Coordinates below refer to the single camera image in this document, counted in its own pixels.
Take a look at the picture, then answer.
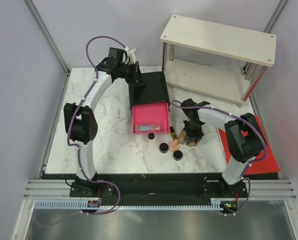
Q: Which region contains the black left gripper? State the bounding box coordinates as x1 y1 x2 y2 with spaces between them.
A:
118 62 146 86

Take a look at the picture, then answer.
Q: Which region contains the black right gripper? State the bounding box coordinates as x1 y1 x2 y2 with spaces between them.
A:
184 119 204 144

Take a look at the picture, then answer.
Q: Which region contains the beige foundation tube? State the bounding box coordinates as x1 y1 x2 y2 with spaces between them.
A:
178 129 186 145

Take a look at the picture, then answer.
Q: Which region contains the beige foundation bottle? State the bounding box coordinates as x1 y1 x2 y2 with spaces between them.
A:
187 139 196 147

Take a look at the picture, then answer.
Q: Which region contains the black drawer cabinet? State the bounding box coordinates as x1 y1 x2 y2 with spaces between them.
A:
126 71 171 109

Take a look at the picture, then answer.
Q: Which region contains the black round jar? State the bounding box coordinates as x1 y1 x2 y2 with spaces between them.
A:
173 150 183 161
159 142 169 154

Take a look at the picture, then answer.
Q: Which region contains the pink top drawer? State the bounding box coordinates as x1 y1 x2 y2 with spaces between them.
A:
132 102 170 135

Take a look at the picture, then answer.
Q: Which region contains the clear blue makeup tube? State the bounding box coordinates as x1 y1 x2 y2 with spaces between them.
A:
135 124 161 132

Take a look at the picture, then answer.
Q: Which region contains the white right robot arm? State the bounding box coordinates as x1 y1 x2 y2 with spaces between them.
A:
180 98 267 197

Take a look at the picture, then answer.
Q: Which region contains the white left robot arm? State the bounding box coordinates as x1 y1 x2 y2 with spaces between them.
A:
64 58 145 197

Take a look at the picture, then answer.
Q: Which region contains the gold black lipstick case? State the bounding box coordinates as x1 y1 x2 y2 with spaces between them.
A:
170 126 178 141

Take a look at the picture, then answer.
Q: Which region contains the white two-tier shelf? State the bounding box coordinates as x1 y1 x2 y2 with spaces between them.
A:
160 14 277 107

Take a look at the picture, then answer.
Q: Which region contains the red board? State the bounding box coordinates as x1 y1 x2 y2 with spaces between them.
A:
218 113 280 176

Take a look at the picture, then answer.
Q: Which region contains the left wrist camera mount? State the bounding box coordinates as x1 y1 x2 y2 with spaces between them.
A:
124 46 139 64

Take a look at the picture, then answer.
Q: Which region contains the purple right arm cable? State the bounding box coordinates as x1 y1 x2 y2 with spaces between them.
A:
171 100 267 216

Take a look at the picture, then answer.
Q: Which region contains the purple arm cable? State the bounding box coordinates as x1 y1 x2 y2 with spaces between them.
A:
171 100 267 216
33 36 129 227

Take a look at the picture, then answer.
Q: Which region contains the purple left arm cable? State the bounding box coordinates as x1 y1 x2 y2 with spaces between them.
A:
33 36 129 227

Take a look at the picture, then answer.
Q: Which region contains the white cable duct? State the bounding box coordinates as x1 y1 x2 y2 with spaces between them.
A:
35 199 237 211

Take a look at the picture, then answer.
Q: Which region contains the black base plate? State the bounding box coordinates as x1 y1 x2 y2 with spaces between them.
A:
40 172 281 207

